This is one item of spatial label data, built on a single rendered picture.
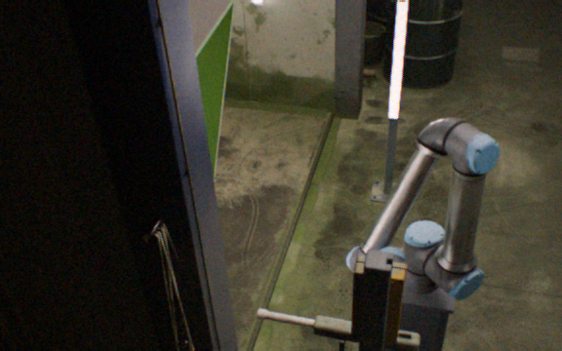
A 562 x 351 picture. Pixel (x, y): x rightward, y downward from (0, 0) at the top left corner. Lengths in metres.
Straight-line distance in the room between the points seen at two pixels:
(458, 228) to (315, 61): 2.53
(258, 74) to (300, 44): 0.43
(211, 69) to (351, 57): 1.80
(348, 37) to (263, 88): 0.79
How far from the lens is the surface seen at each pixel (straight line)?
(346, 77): 4.57
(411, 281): 2.64
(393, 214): 2.21
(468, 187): 2.14
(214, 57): 2.82
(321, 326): 1.90
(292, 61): 4.60
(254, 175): 4.18
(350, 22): 4.37
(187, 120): 1.47
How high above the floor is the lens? 2.66
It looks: 39 degrees down
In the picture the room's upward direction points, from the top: 4 degrees counter-clockwise
